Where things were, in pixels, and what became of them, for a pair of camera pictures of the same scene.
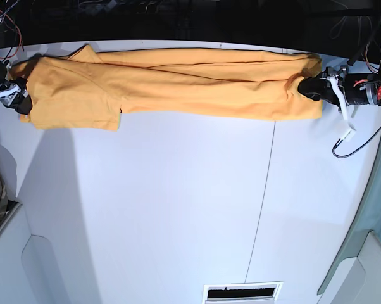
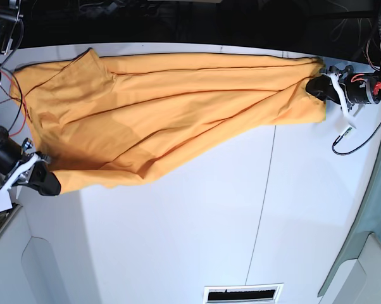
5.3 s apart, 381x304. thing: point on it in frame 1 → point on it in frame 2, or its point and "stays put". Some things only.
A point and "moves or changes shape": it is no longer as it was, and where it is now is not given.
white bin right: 367,278 stays put
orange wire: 20,33 → 22,95
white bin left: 43,254 stays put
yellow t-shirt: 87,88 moves or changes shape
